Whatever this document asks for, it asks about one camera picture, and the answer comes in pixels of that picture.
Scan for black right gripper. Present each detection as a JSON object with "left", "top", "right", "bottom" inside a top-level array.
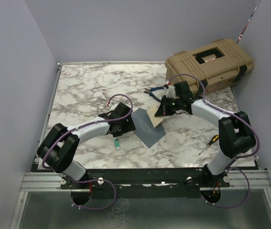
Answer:
[{"left": 155, "top": 95, "right": 182, "bottom": 117}]

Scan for cream letter paper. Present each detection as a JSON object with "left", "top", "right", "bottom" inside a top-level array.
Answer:
[{"left": 147, "top": 105, "right": 163, "bottom": 128}]

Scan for green white glue stick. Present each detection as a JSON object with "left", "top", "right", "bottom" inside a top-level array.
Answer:
[{"left": 114, "top": 138, "right": 120, "bottom": 150}]

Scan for grey envelope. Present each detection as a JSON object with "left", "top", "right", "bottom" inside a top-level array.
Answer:
[{"left": 131, "top": 108, "right": 166, "bottom": 148}]

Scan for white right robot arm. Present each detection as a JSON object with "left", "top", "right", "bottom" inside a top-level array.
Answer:
[{"left": 153, "top": 81, "right": 258, "bottom": 187}]

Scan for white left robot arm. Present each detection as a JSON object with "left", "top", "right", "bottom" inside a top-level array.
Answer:
[{"left": 37, "top": 103, "right": 136, "bottom": 188}]

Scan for yellow black screwdriver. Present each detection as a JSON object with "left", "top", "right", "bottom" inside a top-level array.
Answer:
[{"left": 199, "top": 135, "right": 219, "bottom": 155}]

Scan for tan plastic toolbox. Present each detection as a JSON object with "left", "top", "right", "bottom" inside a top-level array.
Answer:
[{"left": 165, "top": 39, "right": 254, "bottom": 95}]

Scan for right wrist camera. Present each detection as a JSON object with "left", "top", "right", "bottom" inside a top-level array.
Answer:
[{"left": 163, "top": 81, "right": 176, "bottom": 99}]

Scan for blue handled pliers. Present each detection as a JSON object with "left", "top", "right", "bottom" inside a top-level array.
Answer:
[{"left": 143, "top": 86, "right": 169, "bottom": 104}]

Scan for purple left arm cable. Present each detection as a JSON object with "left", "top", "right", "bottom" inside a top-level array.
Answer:
[{"left": 42, "top": 94, "right": 133, "bottom": 212}]

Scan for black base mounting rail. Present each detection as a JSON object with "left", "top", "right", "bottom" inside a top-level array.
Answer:
[{"left": 60, "top": 167, "right": 230, "bottom": 199}]

